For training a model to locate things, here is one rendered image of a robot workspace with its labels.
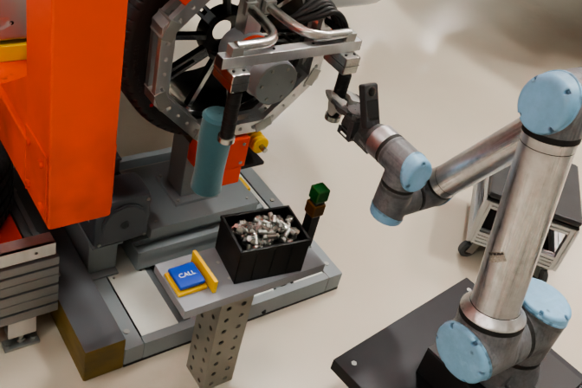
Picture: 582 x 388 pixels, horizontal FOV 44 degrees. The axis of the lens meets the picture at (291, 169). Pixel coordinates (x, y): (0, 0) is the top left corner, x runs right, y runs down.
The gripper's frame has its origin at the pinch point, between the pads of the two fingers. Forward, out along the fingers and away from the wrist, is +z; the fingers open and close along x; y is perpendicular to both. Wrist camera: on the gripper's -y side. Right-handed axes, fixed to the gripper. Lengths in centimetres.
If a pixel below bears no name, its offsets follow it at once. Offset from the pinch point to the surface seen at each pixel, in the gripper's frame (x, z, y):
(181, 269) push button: -50, -16, 35
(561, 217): 96, -32, 50
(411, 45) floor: 182, 133, 83
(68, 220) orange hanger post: -71, 4, 29
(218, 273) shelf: -40, -18, 38
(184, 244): -26, 20, 68
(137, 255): -42, 21, 68
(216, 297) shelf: -44, -25, 38
